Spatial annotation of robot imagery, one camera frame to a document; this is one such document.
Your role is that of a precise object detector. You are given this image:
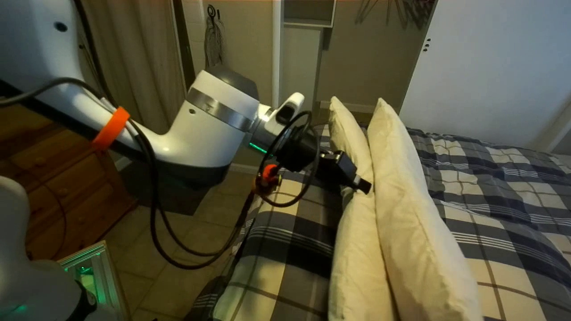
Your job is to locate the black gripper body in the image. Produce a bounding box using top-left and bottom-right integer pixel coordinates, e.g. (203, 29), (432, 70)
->
(276, 130), (358, 186)

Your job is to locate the cream pillow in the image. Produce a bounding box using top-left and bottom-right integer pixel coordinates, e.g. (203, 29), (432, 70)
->
(367, 98), (483, 321)
(328, 96), (396, 321)

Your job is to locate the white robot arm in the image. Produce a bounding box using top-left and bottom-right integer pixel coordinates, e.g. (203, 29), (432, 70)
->
(0, 0), (362, 194)

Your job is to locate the plaid pillow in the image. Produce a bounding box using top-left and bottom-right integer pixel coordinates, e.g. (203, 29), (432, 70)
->
(210, 182), (342, 321)

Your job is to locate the plaid bed comforter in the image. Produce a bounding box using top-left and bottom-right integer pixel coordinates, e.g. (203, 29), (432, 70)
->
(410, 128), (571, 321)

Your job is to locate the white closet door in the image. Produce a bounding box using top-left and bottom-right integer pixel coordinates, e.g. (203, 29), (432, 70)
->
(401, 0), (571, 150)

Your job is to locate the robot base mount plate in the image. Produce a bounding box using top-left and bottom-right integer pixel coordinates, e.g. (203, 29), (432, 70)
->
(59, 241), (128, 321)

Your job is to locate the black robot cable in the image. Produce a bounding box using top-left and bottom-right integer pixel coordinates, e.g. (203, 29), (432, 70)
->
(0, 77), (323, 271)

